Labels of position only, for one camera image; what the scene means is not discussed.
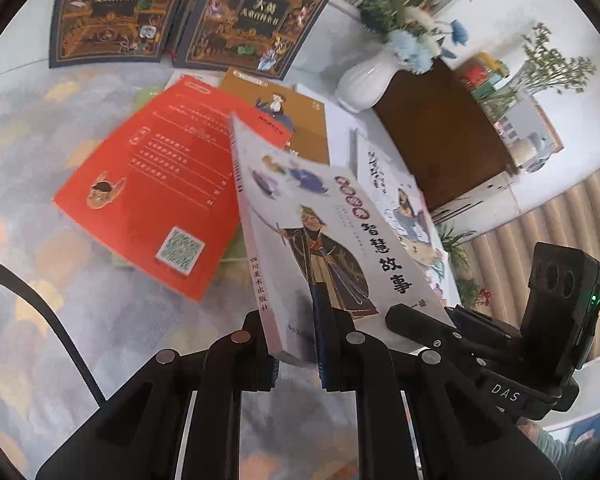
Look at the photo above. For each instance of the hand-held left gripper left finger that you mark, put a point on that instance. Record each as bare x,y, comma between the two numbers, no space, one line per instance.
230,360

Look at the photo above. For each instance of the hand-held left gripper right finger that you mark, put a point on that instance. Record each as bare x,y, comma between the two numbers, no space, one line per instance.
321,330

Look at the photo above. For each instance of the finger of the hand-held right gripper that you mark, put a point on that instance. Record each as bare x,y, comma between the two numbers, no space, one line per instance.
490,332
420,327

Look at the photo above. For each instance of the white book with warrior cover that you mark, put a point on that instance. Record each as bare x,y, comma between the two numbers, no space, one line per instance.
320,210

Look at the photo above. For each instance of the person's right forearm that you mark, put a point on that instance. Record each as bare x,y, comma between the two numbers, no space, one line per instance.
550,442

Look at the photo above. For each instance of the green potted plant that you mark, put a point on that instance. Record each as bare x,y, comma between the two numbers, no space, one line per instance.
460,260

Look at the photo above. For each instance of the beige ribbed panel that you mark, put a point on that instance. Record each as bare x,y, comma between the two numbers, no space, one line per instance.
530,220

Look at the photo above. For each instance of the white book with old man drawing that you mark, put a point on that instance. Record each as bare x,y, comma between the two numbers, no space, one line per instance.
405,210

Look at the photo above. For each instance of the red book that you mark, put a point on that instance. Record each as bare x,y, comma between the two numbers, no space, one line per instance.
155,185

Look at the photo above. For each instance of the brown wooden cabinet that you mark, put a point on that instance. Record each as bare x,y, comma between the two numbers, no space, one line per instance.
445,135

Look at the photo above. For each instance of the tan book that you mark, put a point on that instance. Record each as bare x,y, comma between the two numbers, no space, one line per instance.
307,127

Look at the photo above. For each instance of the white vase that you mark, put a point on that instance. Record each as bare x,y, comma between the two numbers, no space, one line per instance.
365,85

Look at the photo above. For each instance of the colourful small boxes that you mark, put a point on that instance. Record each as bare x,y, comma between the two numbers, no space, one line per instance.
482,77

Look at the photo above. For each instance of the green sprigs in glass vase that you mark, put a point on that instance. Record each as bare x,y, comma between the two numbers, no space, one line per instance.
545,65

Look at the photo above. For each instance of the ginkgo patterned tablecloth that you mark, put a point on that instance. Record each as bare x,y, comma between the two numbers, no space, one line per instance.
55,160

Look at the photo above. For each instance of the blue flower bouquet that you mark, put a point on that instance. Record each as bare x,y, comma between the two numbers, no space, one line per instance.
405,50

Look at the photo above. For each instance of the dark ornate book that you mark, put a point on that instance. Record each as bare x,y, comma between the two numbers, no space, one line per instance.
110,10
250,20

